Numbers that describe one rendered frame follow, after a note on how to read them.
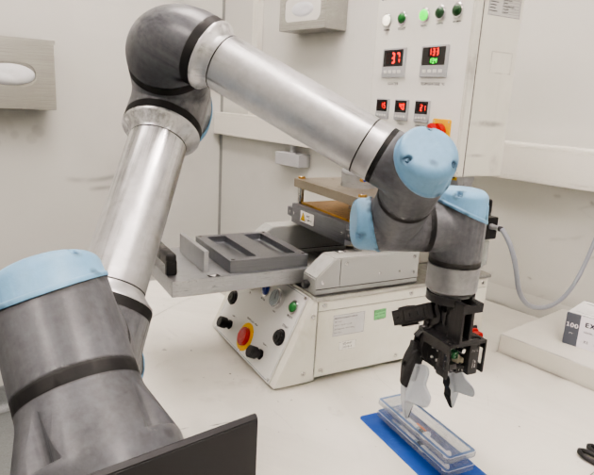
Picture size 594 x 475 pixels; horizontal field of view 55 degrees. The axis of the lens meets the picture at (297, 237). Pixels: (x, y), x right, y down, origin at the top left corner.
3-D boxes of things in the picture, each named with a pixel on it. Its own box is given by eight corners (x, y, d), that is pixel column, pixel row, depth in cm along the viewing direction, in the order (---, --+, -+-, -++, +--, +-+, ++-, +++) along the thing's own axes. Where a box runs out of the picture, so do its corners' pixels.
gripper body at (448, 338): (442, 384, 81) (453, 305, 78) (406, 358, 89) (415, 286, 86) (483, 375, 85) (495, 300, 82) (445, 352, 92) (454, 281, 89)
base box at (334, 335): (389, 299, 162) (395, 240, 158) (489, 352, 130) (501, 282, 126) (211, 325, 137) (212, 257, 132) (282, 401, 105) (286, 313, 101)
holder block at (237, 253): (264, 241, 130) (265, 230, 129) (307, 266, 113) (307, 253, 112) (195, 247, 122) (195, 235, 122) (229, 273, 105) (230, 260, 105)
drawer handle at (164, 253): (156, 253, 116) (155, 234, 115) (176, 274, 103) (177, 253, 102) (145, 253, 115) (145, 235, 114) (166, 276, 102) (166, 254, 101)
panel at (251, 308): (214, 327, 135) (247, 255, 134) (269, 384, 109) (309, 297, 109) (206, 324, 134) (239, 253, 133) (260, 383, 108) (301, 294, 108)
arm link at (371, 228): (361, 171, 76) (440, 174, 77) (346, 213, 86) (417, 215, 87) (365, 223, 72) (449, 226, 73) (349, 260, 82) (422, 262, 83)
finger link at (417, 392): (410, 431, 83) (435, 374, 83) (387, 411, 88) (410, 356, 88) (425, 434, 85) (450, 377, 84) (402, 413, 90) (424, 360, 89)
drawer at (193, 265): (269, 255, 133) (270, 222, 131) (316, 285, 114) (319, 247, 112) (141, 267, 119) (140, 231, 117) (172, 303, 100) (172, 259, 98)
